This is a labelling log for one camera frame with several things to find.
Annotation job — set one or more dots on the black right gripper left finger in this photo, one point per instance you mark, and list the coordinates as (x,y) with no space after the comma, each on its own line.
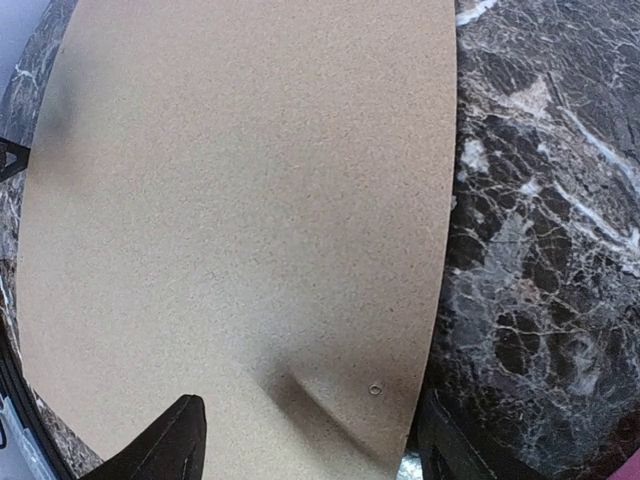
(171,448)

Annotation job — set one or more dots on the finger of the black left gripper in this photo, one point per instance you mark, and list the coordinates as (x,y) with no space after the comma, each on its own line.
(14,159)

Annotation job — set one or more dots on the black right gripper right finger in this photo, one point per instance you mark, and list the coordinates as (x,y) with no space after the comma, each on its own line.
(451,445)

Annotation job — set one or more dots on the light wooden picture frame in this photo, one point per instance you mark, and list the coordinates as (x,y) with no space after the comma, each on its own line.
(630,470)

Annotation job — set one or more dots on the brown cardboard backing board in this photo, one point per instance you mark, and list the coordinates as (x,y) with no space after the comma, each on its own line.
(247,201)

